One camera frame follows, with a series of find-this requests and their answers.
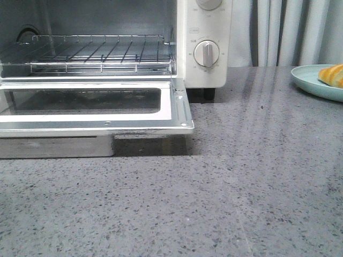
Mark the oven glass door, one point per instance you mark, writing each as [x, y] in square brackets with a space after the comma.
[80, 117]

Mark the golden bread roll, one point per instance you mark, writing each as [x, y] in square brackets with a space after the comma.
[332, 76]

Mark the white Toshiba toaster oven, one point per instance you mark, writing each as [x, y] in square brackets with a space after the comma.
[181, 22]

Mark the lower timer knob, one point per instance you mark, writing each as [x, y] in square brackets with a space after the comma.
[206, 53]

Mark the upper temperature knob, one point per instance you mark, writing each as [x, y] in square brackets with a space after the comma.
[208, 5]

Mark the grey curtain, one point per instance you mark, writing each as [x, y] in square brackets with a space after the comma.
[285, 33]

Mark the light green plate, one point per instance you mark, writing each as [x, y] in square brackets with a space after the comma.
[307, 78]

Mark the wire oven rack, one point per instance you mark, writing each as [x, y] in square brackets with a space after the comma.
[45, 55]

